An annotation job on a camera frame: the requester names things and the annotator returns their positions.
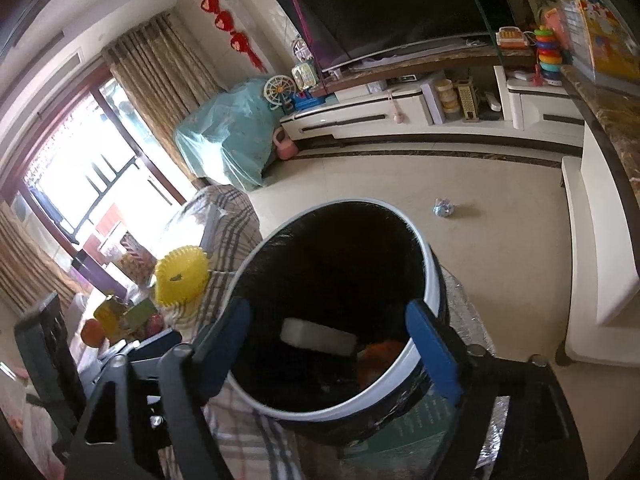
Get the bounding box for beige patterned curtain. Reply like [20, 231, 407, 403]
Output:
[0, 200, 76, 311]
[102, 12, 226, 193]

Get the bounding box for green toy box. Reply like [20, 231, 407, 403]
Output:
[291, 64, 317, 92]

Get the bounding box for pink thin stick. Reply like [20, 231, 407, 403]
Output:
[284, 0, 331, 98]

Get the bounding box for yellow picture book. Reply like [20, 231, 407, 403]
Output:
[572, 0, 636, 81]

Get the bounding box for ferris wheel toy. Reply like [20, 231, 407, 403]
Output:
[263, 75, 296, 113]

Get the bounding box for balcony window with frame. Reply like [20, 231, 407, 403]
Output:
[0, 65, 196, 281]

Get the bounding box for pink toy kettle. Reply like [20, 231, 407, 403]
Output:
[272, 127, 300, 161]

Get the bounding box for blue toy vehicle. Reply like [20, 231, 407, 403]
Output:
[292, 91, 326, 111]

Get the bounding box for white trash bin black liner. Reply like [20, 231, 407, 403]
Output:
[227, 199, 458, 448]

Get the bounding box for red striped snack packet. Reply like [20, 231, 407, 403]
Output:
[117, 232, 158, 286]

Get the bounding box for stack of yellow containers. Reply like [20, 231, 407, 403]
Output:
[435, 80, 461, 116]

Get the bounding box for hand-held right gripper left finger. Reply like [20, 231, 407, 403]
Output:
[62, 299, 251, 480]

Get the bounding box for cream cabinet with marble top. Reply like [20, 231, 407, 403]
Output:
[560, 65, 640, 366]

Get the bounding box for orange crumpled wrapper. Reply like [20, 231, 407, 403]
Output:
[356, 341, 408, 390]

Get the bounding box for light green box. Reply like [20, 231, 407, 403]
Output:
[122, 299, 161, 333]

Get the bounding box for silver foil sheet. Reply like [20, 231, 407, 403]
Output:
[440, 265, 511, 468]

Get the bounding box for yellow green package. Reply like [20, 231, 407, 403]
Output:
[92, 296, 126, 343]

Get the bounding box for rainbow stacking ring toy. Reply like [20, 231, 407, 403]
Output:
[532, 25, 566, 81]

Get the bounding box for green thin stick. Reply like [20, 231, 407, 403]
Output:
[452, 0, 503, 68]

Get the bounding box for white television cabinet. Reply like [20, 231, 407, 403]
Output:
[279, 42, 586, 148]

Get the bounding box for white foam block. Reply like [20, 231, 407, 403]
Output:
[280, 317, 358, 358]

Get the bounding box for red hanging lantern string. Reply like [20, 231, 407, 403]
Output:
[190, 0, 268, 73]

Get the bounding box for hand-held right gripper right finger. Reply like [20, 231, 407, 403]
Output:
[406, 300, 591, 480]

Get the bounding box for orange red fruit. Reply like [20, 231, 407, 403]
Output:
[80, 319, 107, 348]

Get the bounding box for plaid tablecloth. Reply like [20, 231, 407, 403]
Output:
[150, 185, 311, 480]

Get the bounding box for pink toy board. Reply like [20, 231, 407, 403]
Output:
[542, 7, 571, 48]

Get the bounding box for toy cash register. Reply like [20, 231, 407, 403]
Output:
[496, 26, 532, 51]

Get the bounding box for black flat television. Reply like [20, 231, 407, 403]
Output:
[270, 0, 516, 73]

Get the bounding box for teal covered armchair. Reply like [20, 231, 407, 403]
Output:
[174, 76, 288, 191]

